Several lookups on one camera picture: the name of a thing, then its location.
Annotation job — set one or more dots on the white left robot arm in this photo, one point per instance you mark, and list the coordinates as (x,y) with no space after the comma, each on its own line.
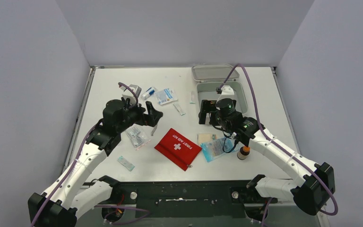
(60,205)

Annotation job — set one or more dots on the green bandage packet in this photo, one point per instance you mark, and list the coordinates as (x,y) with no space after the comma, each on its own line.
(124,162)

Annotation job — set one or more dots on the clear bag of wipes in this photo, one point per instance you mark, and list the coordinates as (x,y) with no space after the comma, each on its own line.
(137,136)

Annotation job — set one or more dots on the blue mask packet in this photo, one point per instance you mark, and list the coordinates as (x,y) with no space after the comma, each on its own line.
(216,148)

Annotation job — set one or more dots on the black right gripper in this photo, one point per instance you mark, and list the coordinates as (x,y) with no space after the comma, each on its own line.
(209,106)

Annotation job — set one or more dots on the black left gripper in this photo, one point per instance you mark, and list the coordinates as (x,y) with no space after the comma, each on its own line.
(145,113)

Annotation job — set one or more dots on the red first aid pouch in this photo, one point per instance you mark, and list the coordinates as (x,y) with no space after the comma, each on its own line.
(177,148)

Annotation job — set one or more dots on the brown bottle orange cap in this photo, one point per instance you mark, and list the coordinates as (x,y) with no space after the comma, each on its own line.
(243,152)

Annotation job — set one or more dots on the beige gauze packet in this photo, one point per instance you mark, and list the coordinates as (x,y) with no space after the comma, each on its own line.
(205,137)

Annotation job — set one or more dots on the small white blue tube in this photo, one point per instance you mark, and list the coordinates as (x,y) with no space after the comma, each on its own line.
(148,93)

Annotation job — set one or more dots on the black handled scissors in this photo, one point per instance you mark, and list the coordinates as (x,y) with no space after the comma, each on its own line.
(153,130)

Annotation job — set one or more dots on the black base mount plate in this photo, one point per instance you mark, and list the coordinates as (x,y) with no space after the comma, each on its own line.
(191,199)

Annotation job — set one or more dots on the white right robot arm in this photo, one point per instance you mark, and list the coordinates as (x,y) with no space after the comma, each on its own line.
(310,185)

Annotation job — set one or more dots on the grey open storage box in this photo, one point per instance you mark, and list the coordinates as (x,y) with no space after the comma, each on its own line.
(213,83)

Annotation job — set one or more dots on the small white strip packet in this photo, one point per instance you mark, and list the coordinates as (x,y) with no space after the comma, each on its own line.
(179,109)

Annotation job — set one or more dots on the white blue label packet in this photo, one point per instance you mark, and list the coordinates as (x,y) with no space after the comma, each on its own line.
(165,96)

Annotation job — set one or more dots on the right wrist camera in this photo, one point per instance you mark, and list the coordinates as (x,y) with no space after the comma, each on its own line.
(225,92)

